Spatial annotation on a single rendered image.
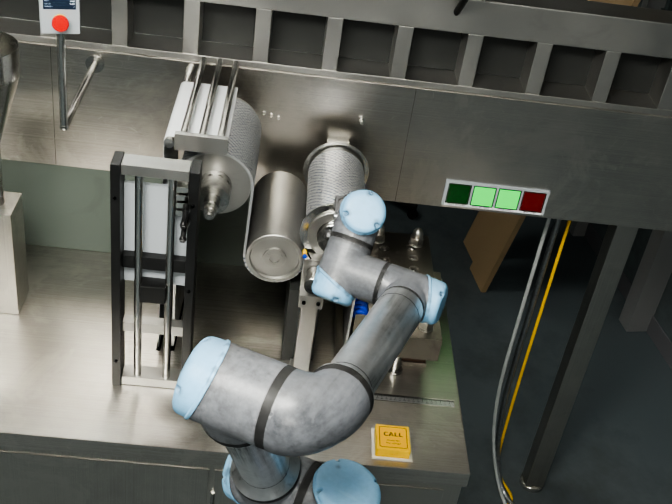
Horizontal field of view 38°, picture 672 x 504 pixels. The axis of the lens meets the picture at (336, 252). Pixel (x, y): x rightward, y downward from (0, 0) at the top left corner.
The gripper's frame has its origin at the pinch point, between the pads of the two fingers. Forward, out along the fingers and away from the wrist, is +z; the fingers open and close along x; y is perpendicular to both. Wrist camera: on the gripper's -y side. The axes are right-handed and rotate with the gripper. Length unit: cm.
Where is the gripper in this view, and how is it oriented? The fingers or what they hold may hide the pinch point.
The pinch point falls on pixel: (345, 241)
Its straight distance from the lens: 193.6
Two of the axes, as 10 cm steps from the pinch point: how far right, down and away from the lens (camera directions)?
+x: -9.9, -1.0, -0.7
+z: -0.8, 0.8, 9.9
